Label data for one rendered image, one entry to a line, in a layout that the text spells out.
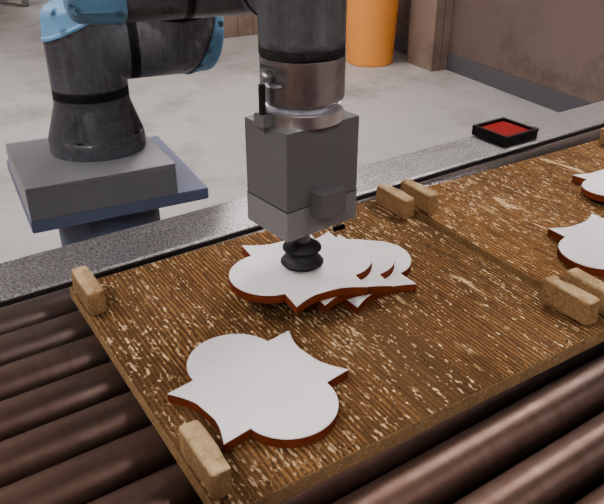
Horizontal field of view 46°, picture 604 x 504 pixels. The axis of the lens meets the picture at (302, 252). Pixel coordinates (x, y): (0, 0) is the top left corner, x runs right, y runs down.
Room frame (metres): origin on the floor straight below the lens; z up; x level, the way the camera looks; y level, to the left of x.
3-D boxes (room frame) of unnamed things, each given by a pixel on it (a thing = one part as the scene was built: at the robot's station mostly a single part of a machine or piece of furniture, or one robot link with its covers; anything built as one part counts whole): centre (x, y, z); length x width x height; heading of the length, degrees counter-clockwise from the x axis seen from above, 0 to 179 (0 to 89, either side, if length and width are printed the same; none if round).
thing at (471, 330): (0.59, -0.02, 0.93); 0.41 x 0.35 x 0.02; 122
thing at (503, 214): (0.81, -0.38, 0.93); 0.41 x 0.35 x 0.02; 121
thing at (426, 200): (0.82, -0.15, 0.95); 0.06 x 0.02 x 0.03; 31
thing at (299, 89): (0.62, 0.00, 1.16); 0.08 x 0.08 x 0.05
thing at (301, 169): (0.61, 0.00, 1.08); 0.10 x 0.09 x 0.16; 39
